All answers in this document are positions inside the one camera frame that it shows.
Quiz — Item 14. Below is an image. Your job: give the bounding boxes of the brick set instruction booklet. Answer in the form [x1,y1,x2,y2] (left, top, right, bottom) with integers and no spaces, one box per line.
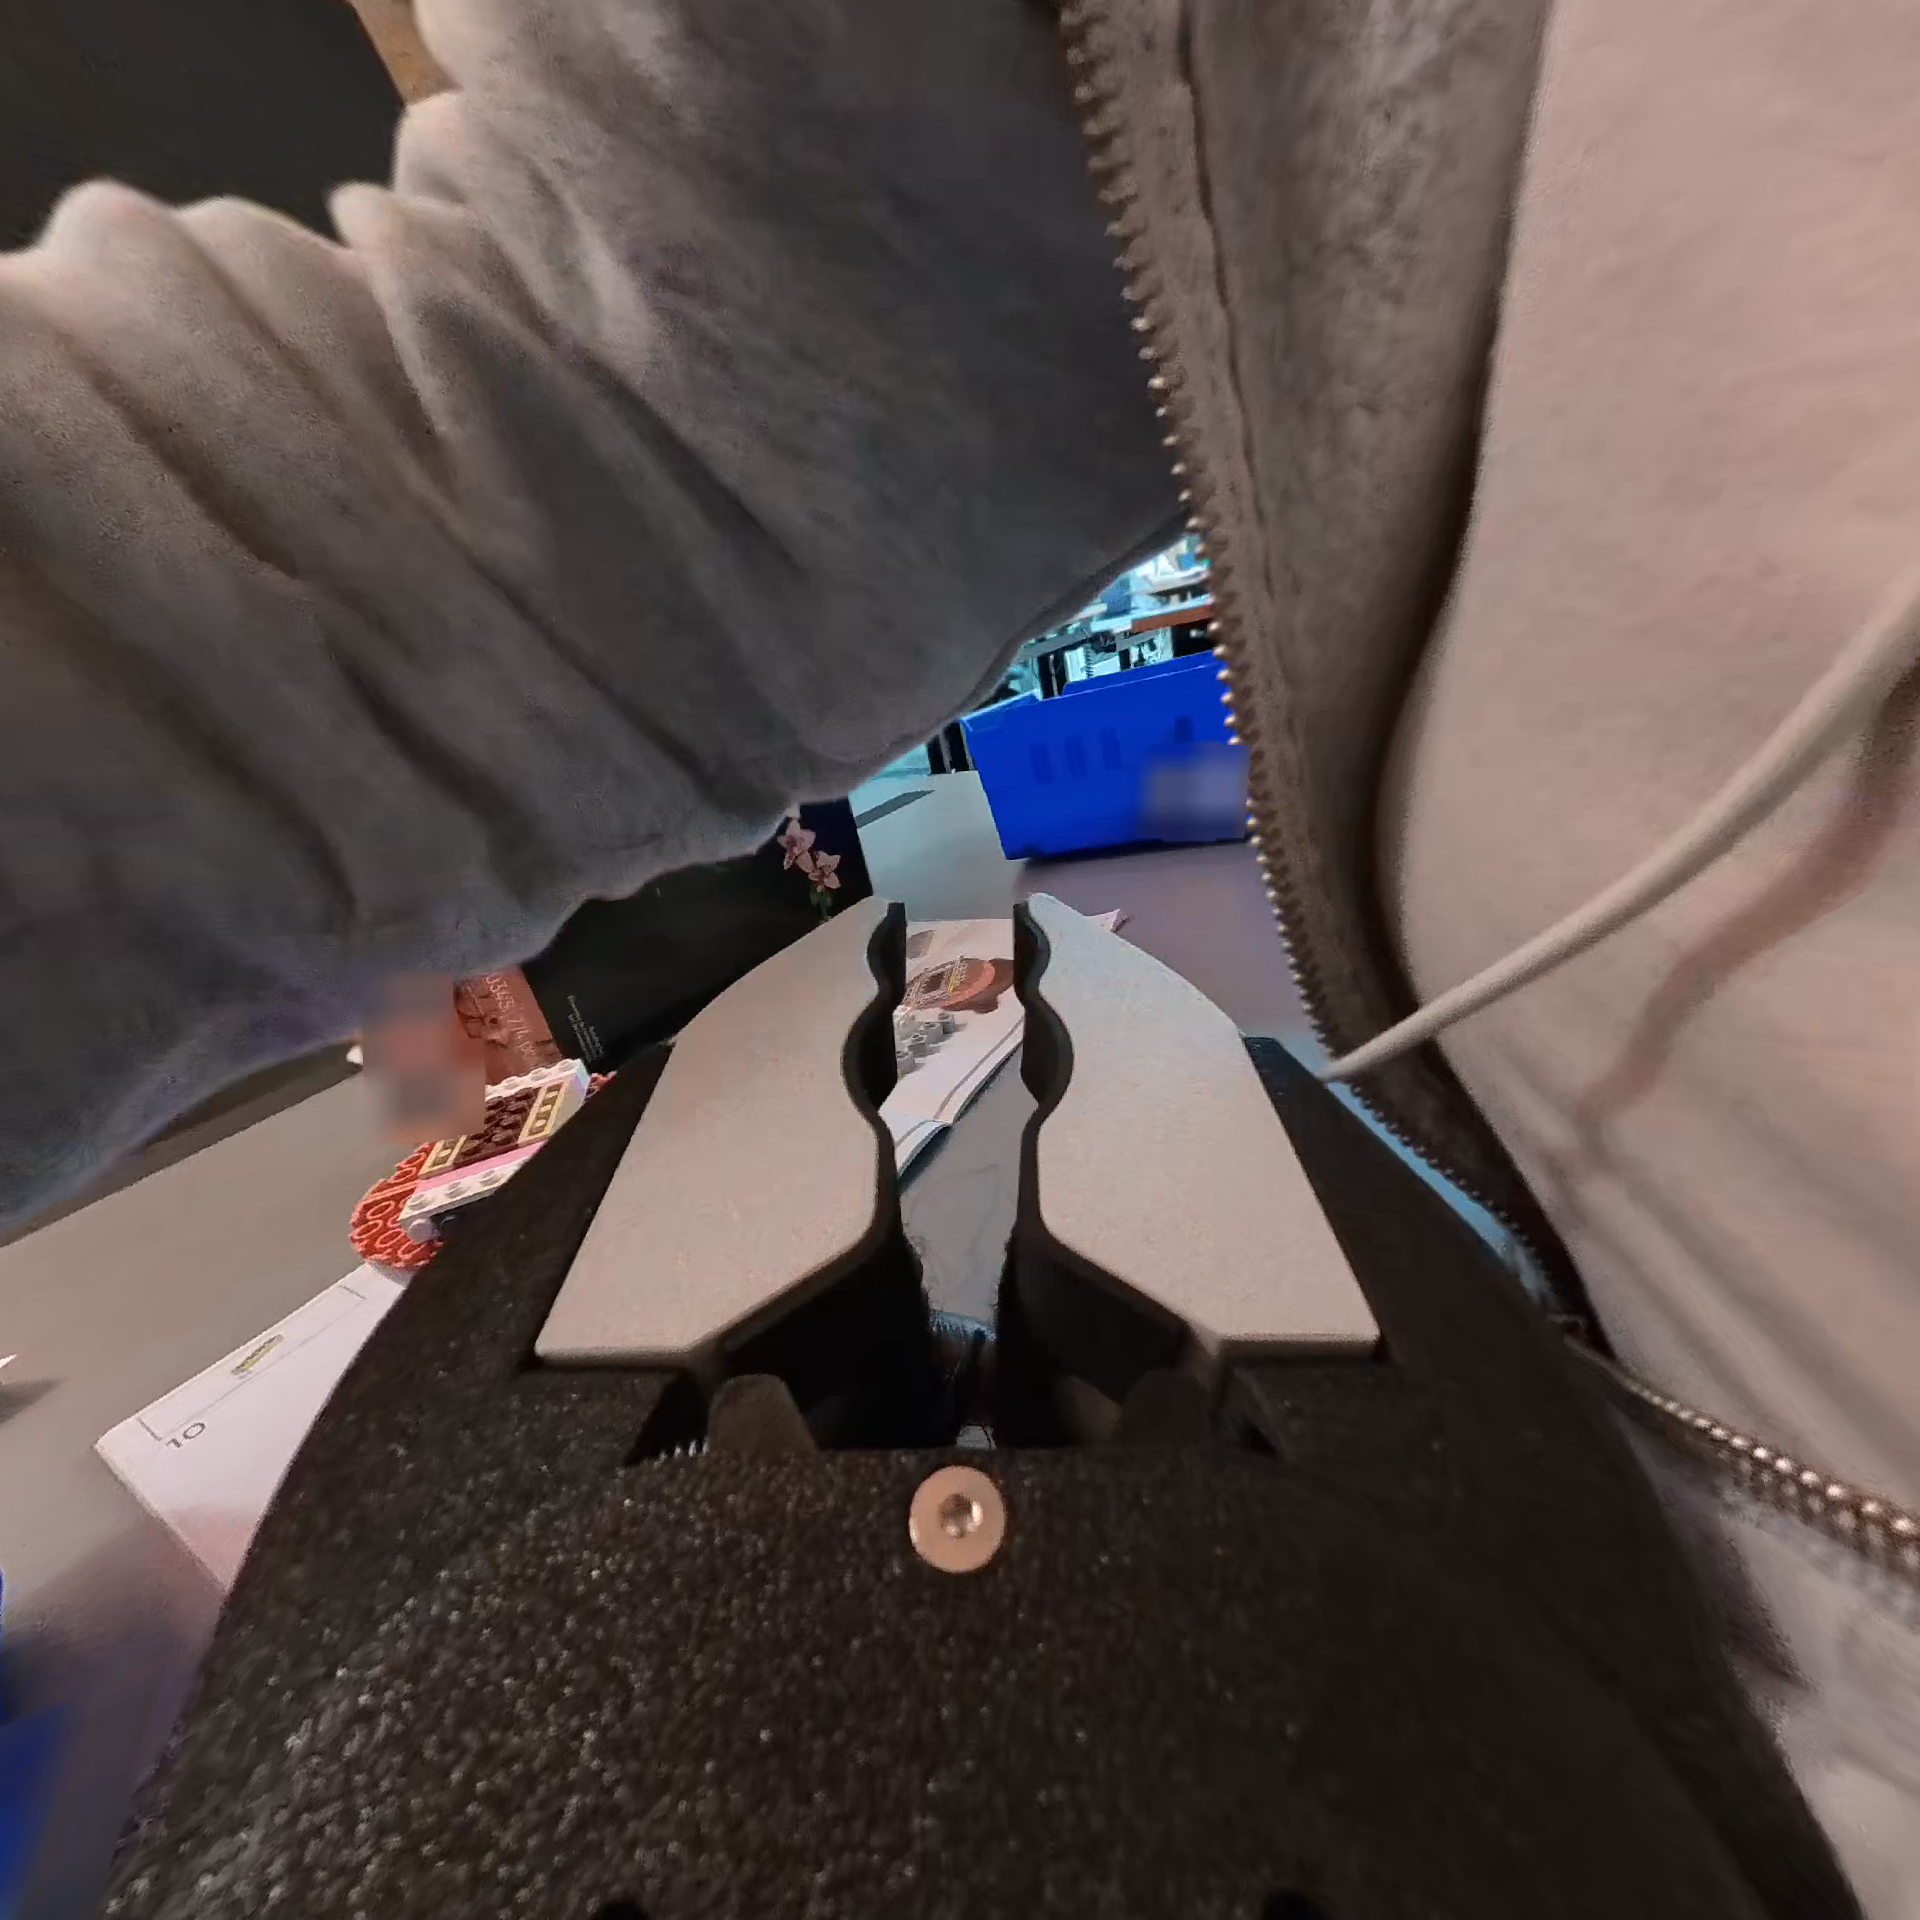
[97,895,1130,1593]

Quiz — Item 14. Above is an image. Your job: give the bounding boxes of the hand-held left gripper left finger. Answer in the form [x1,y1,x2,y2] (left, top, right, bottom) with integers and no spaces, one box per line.
[536,895,914,1373]

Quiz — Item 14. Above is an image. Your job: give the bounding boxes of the brick flowerpot model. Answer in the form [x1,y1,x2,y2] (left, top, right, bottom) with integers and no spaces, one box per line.
[346,1057,602,1270]

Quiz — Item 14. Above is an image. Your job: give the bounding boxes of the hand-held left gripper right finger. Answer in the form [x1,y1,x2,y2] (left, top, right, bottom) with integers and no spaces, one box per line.
[1013,891,1384,1375]

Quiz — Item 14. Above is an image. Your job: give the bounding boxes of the person's right forearm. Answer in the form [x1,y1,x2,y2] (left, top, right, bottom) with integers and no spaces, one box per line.
[0,0,1202,1239]

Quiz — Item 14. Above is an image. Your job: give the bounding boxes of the blue plastic bin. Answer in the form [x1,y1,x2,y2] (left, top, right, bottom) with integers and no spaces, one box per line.
[960,655,1258,866]

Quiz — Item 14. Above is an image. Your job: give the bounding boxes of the black orchid print set box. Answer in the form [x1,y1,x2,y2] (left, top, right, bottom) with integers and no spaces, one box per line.
[517,804,879,1071]

